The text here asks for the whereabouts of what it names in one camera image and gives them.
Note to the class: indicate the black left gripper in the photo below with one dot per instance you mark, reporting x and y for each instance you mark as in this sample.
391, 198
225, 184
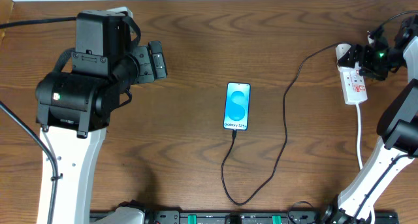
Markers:
144, 64

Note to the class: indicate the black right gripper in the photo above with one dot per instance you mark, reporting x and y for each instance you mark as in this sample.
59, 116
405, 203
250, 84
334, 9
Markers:
364, 56

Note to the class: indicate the white power strip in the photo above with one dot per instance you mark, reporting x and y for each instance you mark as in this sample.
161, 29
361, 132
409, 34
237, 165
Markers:
353, 86

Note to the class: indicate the blue Galaxy smartphone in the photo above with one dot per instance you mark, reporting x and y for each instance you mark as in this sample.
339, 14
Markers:
236, 113

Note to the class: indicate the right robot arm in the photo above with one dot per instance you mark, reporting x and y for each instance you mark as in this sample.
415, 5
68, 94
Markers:
397, 128

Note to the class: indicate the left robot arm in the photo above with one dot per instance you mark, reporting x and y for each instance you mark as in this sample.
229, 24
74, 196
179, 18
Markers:
76, 99

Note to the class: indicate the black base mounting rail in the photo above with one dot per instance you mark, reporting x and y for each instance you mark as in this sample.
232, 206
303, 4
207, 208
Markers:
176, 217

